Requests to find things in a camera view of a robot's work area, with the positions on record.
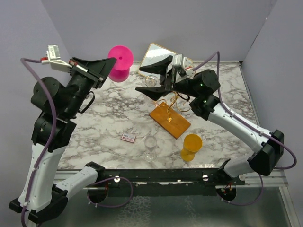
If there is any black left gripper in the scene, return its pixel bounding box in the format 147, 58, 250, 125
64, 56, 117, 118

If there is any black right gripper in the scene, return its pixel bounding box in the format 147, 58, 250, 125
135, 57, 199, 101

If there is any pink plastic goblet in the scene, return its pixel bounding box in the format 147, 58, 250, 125
108, 45, 134, 83

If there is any small clear stemmed glass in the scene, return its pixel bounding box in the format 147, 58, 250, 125
144, 136, 157, 162

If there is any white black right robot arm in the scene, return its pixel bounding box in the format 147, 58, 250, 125
136, 54, 284, 185

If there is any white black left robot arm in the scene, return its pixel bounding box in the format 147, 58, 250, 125
9, 57, 116, 227

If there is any wooden rack base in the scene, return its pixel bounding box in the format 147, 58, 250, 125
149, 102, 191, 139

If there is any gold framed whiteboard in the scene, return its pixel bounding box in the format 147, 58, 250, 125
140, 43, 177, 67

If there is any small red white box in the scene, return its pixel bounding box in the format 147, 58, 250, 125
121, 133, 136, 143

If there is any yellow plastic goblet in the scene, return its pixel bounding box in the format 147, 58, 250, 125
180, 134, 203, 162

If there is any gold wire wine glass rack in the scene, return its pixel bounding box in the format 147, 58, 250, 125
144, 92, 190, 122

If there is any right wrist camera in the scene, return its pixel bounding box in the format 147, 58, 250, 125
171, 54, 195, 77

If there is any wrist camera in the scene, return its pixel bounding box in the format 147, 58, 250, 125
171, 54, 195, 77
40, 44, 72, 72

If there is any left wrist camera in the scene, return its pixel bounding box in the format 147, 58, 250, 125
40, 44, 72, 72

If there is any black mounting rail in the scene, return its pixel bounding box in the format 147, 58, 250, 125
85, 162, 245, 197

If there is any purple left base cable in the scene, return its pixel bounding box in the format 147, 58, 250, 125
87, 176, 133, 209

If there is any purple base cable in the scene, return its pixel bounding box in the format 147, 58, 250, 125
216, 174, 265, 206
87, 176, 133, 209

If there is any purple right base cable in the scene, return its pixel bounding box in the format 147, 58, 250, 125
216, 174, 265, 206

